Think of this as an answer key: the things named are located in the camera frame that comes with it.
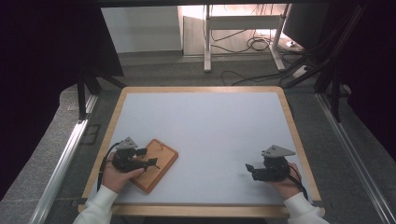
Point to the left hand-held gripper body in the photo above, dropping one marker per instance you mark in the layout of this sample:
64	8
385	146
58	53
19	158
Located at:
124	160

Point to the black metal stand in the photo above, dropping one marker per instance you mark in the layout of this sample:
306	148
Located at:
81	96
335	93

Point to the white desk frame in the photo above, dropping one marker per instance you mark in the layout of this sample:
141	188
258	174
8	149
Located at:
243	22

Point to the white table with wooden rim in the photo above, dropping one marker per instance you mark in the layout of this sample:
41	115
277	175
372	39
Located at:
211	124

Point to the dark curtain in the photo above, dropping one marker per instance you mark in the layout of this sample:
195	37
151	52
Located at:
37	77
376	62

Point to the person's right hand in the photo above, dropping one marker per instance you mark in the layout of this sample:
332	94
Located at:
289	186

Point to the white power strip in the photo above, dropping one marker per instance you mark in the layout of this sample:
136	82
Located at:
301	71

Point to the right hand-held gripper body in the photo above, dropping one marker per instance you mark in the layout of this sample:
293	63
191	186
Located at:
274	171

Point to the wooden photo frame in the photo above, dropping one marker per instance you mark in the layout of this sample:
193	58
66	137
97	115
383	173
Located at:
165	157

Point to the white panel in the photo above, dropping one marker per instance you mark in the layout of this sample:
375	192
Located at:
140	29

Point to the dark monitor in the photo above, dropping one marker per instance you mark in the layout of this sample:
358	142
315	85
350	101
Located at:
305	25

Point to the dark floor hatch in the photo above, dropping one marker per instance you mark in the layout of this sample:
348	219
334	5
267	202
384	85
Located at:
91	134

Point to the person's left hand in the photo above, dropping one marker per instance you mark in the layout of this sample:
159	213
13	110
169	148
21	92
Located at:
113	180

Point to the aluminium rail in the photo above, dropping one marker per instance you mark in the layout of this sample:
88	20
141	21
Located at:
355	146
62	165

